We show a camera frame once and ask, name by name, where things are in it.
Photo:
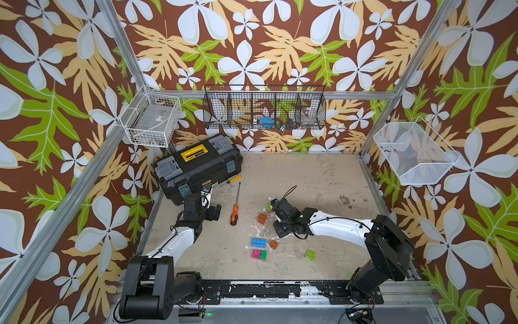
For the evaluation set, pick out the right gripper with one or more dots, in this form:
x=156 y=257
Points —
x=276 y=226

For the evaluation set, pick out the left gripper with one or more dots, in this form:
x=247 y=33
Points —
x=212 y=214

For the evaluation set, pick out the brown lego brick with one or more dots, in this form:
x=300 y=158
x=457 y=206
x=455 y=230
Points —
x=274 y=244
x=262 y=218

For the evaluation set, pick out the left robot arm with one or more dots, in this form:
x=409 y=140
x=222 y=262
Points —
x=151 y=286

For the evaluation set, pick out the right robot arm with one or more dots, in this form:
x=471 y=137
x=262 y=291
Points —
x=390 y=249

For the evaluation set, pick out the brown lego brick front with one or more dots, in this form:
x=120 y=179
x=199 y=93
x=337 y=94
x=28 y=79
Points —
x=274 y=244

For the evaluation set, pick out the lime green lego brick front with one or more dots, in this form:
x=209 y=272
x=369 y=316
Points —
x=310 y=255

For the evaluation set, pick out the light blue long lego brick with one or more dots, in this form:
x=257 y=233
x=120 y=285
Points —
x=259 y=243

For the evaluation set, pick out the magenta lego brick front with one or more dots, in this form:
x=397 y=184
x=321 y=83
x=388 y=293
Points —
x=256 y=254

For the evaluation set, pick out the black deli toolbox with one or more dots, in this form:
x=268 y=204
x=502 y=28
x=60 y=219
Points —
x=211 y=161

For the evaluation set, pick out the blue object in basket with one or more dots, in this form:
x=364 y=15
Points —
x=267 y=123

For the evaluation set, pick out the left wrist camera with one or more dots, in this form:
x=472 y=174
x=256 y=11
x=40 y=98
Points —
x=206 y=194

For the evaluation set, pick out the orange black handled screwdriver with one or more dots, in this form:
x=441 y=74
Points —
x=234 y=215

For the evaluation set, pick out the small yellow handled screwdriver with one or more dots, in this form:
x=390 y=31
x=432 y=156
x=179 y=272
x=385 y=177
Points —
x=232 y=180

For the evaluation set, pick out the black wire basket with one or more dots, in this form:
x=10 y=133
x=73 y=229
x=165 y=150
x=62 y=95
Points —
x=243 y=106

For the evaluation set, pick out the white wire basket left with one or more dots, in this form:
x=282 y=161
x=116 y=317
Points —
x=151 y=118

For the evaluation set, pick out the white wire basket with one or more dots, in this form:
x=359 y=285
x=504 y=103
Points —
x=151 y=118
x=416 y=152

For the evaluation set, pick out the white wire basket right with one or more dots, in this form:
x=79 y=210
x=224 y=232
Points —
x=416 y=152

